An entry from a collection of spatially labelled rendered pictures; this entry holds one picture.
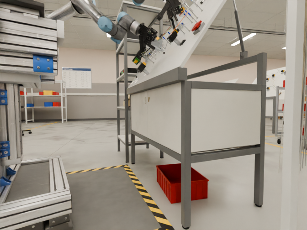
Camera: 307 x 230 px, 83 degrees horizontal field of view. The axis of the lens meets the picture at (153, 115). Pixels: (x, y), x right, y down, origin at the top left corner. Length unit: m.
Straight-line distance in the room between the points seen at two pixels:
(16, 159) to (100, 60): 7.84
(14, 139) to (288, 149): 1.33
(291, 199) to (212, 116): 0.51
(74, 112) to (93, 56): 2.70
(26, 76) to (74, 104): 7.67
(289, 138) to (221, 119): 0.46
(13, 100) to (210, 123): 1.14
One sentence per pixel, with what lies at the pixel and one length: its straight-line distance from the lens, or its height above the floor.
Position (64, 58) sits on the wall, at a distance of 9.18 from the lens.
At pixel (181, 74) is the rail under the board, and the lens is 0.92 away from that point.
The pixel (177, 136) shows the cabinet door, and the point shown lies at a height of 0.50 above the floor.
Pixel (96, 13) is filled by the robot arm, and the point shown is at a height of 1.23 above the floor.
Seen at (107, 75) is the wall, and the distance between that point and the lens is 8.75.
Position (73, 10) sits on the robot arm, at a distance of 1.60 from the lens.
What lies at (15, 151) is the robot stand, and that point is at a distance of 1.33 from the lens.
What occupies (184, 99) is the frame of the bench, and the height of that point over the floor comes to 0.70.
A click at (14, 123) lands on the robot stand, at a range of 1.31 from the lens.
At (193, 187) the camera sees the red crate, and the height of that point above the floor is 0.09.
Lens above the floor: 0.67
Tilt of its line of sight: 3 degrees down
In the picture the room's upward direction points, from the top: straight up
